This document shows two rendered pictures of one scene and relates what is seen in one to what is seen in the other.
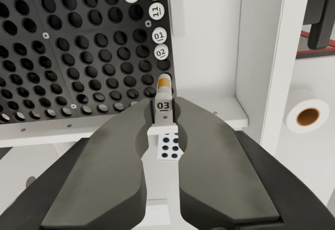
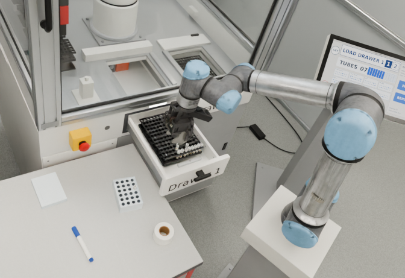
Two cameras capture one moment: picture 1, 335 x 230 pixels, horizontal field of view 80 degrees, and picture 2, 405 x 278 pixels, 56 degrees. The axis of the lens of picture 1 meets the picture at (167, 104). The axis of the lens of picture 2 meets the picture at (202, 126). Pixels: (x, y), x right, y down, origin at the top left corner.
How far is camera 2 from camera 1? 136 cm
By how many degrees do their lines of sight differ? 68
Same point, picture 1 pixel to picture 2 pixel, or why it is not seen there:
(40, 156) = (111, 133)
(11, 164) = (119, 123)
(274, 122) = (176, 173)
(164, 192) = (73, 197)
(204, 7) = not seen: hidden behind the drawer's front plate
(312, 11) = (200, 173)
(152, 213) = (54, 192)
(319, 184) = not seen: outside the picture
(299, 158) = (131, 262)
